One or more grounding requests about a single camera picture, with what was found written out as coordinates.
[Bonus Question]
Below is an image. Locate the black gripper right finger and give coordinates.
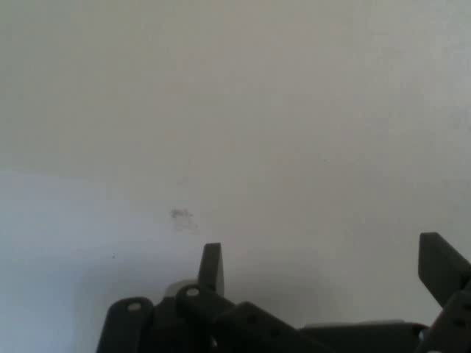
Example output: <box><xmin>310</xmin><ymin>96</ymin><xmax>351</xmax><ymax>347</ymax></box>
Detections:
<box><xmin>415</xmin><ymin>231</ymin><xmax>471</xmax><ymax>353</ymax></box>

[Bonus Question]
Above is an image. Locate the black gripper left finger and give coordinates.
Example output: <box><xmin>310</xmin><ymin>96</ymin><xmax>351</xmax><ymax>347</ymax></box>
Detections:
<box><xmin>97</xmin><ymin>242</ymin><xmax>325</xmax><ymax>353</ymax></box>

